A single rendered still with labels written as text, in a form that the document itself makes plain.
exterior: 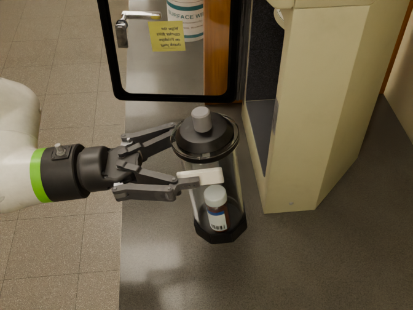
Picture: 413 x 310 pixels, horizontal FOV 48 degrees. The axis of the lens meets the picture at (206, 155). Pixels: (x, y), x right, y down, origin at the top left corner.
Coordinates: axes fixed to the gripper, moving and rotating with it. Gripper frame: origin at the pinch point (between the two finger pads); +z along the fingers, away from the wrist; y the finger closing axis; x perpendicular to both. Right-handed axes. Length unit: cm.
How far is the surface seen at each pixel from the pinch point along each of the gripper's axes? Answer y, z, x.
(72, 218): 81, -77, 106
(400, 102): 44, 48, 31
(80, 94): 172, -88, 100
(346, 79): 7.1, 23.8, -5.9
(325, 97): 7.0, 20.5, -2.9
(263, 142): 21.3, 10.3, 18.4
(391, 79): 51, 48, 29
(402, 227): 3.7, 36.4, 30.8
